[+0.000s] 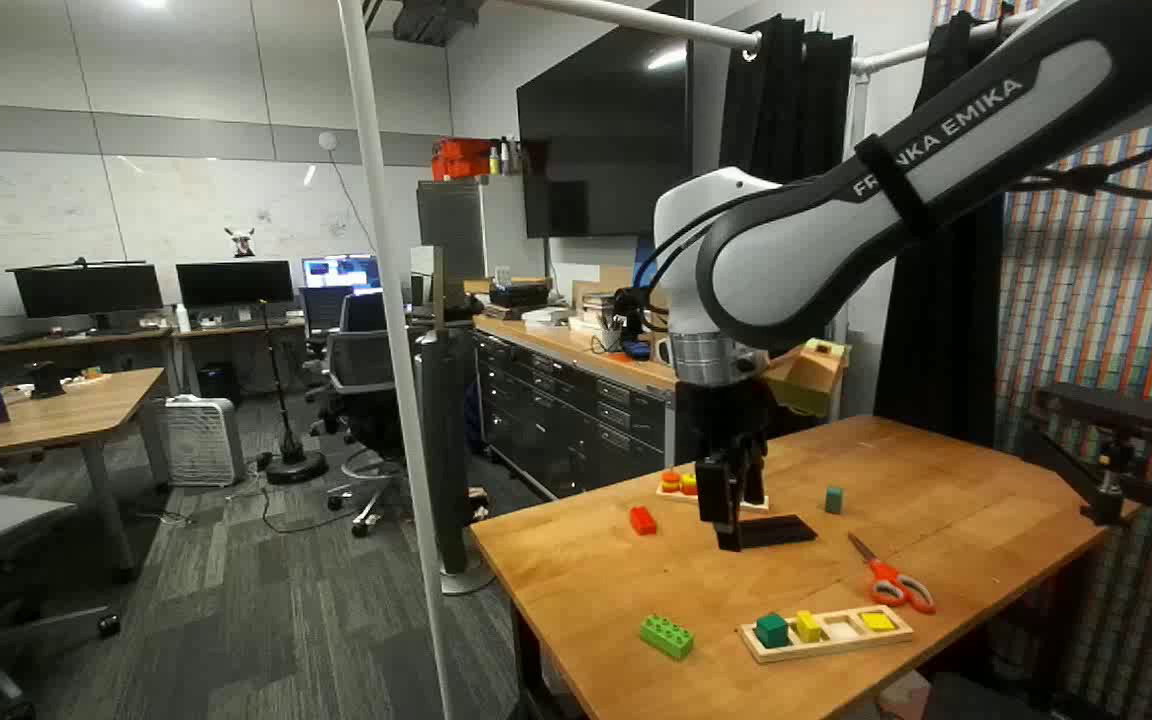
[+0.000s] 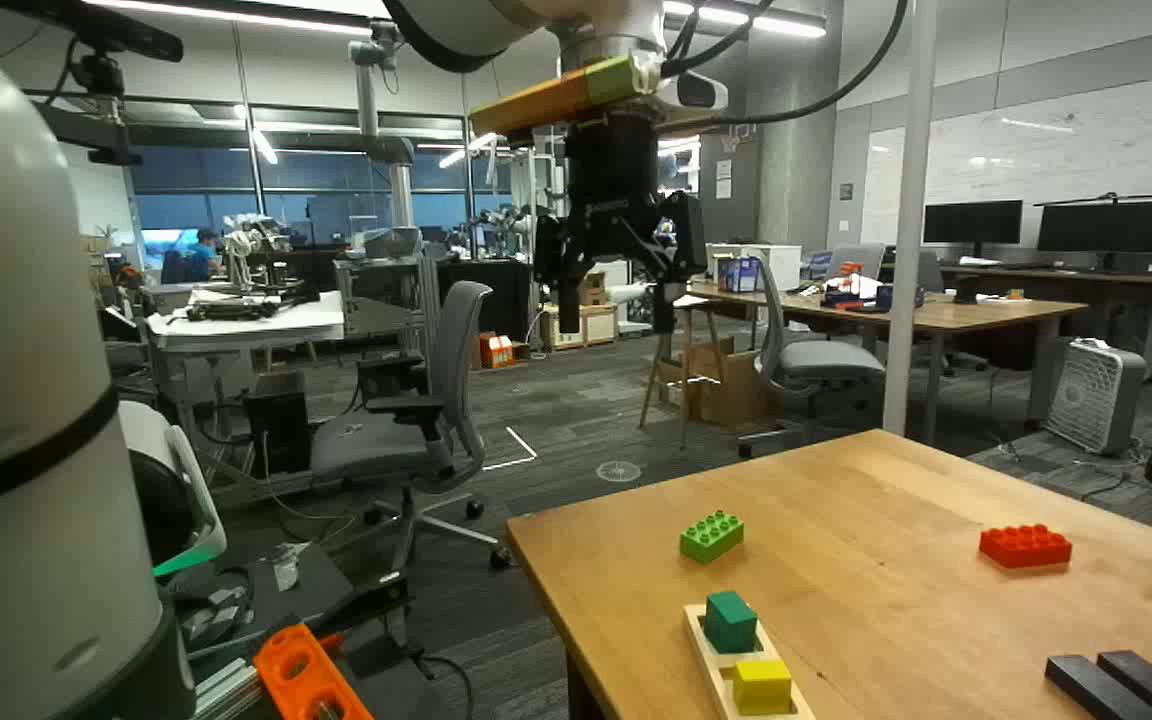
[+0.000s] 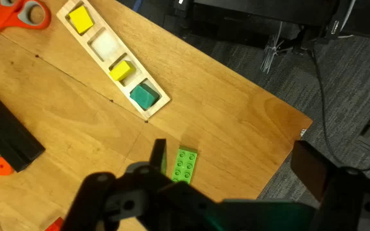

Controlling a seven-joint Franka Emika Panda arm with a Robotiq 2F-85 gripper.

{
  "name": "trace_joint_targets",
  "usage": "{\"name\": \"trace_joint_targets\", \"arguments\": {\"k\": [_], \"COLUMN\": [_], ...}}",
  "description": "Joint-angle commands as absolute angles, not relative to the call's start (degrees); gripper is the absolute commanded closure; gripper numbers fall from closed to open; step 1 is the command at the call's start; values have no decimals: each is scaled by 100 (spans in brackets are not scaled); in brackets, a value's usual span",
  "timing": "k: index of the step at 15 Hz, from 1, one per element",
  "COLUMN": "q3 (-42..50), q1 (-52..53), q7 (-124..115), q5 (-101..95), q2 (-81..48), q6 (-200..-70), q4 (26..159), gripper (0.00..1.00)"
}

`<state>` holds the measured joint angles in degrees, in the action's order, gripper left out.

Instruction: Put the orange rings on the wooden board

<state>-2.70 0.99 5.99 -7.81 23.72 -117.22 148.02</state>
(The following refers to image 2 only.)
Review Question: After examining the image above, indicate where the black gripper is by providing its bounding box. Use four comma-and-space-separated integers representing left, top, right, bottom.
534, 113, 713, 335

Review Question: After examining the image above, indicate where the cardboard box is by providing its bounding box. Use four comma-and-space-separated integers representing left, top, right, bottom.
680, 338, 774, 433

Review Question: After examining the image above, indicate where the grey office chair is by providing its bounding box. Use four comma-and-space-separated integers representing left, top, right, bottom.
731, 253, 887, 455
307, 276, 518, 575

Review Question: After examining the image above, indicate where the green toy brick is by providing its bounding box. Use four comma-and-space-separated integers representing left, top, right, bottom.
677, 509, 748, 566

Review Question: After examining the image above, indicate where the white vertical pole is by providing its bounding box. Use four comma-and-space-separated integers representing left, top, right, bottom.
878, 0, 945, 434

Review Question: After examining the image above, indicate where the wooden office desk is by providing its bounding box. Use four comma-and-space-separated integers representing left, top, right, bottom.
694, 282, 1087, 443

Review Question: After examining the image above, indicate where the black computer monitor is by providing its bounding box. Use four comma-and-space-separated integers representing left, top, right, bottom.
1038, 197, 1152, 276
922, 197, 1029, 258

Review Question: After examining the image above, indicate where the green sorter block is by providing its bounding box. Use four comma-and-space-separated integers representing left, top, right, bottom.
699, 586, 765, 656

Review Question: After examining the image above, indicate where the white lab table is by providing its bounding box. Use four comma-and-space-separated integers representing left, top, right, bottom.
143, 291, 353, 512

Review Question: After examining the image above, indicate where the wooden shape sorter tray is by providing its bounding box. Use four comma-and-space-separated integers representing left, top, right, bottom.
680, 595, 822, 720

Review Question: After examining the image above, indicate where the yellow sorter block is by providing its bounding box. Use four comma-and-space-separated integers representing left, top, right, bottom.
727, 656, 798, 717

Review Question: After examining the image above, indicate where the red toy brick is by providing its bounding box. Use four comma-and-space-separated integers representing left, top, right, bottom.
975, 518, 1077, 575

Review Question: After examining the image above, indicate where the white air purifier box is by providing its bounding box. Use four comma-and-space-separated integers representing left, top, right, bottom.
1043, 333, 1152, 458

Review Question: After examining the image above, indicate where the black slotted rack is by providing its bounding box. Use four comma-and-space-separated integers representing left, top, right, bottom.
1043, 647, 1152, 720

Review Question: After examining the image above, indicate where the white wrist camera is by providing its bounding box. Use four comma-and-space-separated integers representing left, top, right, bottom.
651, 70, 731, 114

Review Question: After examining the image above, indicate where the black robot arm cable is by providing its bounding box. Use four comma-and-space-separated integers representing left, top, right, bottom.
660, 0, 913, 130

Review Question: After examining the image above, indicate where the orange plastic bracket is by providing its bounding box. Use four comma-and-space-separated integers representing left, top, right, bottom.
251, 618, 378, 720

